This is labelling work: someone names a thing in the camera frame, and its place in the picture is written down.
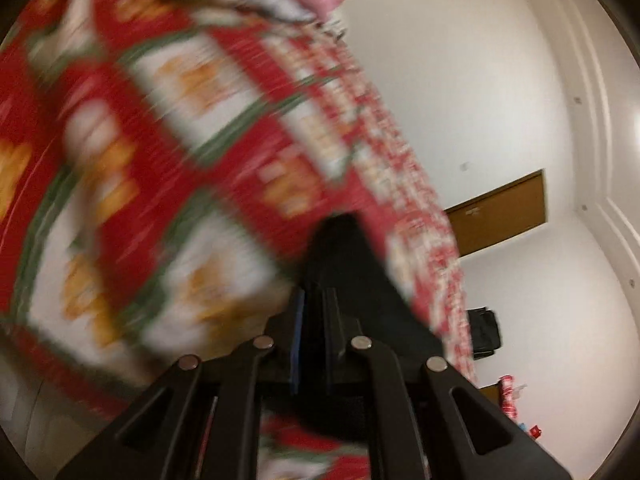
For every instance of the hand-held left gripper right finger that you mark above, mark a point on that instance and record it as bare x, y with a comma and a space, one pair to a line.
334, 340

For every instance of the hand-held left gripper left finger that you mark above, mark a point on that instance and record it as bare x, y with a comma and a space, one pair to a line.
298, 345

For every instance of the brown wooden door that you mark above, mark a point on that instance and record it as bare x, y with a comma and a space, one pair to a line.
500, 215

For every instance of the red printed blanket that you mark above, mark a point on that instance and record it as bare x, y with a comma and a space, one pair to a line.
100, 110

